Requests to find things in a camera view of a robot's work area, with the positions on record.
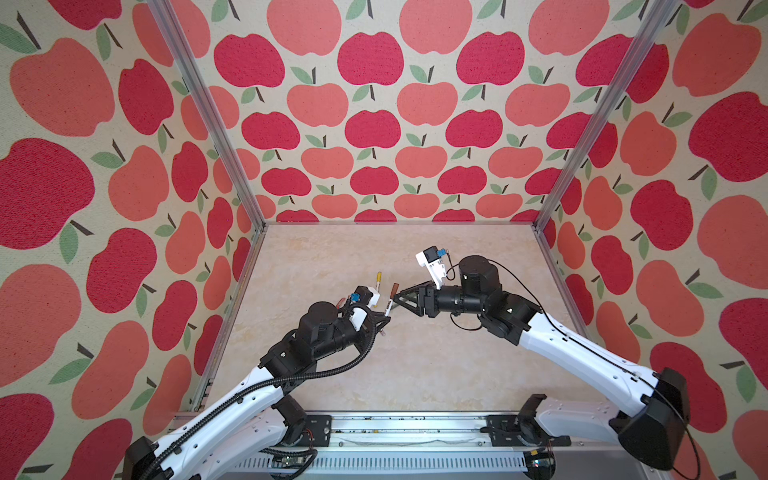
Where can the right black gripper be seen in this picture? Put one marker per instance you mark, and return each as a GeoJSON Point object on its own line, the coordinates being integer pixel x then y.
{"type": "Point", "coordinates": [426, 298]}

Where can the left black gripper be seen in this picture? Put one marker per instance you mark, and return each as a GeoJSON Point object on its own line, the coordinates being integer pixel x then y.
{"type": "Point", "coordinates": [368, 332]}

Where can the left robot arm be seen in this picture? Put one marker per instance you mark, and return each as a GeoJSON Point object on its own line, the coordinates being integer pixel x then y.
{"type": "Point", "coordinates": [259, 413]}

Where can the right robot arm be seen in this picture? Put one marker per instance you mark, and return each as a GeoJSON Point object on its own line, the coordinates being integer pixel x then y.
{"type": "Point", "coordinates": [645, 412]}

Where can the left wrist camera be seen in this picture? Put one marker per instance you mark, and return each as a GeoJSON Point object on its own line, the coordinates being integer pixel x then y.
{"type": "Point", "coordinates": [363, 295]}

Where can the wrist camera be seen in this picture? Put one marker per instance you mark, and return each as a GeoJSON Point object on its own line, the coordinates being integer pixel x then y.
{"type": "Point", "coordinates": [433, 259]}
{"type": "Point", "coordinates": [363, 295]}

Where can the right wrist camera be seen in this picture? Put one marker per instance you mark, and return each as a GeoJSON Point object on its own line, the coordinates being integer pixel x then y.
{"type": "Point", "coordinates": [433, 259]}

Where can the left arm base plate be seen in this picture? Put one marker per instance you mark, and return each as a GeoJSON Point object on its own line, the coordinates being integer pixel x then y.
{"type": "Point", "coordinates": [308, 432]}

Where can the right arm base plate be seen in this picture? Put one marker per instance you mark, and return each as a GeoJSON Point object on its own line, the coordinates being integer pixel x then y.
{"type": "Point", "coordinates": [509, 430]}

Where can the left aluminium frame post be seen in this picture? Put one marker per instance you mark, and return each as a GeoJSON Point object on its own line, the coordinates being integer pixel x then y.
{"type": "Point", "coordinates": [173, 34]}

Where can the aluminium frame post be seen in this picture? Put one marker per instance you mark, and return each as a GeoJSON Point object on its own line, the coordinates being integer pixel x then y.
{"type": "Point", "coordinates": [173, 34]}
{"type": "Point", "coordinates": [656, 19]}

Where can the right aluminium frame post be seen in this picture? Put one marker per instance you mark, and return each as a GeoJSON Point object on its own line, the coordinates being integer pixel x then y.
{"type": "Point", "coordinates": [656, 19]}

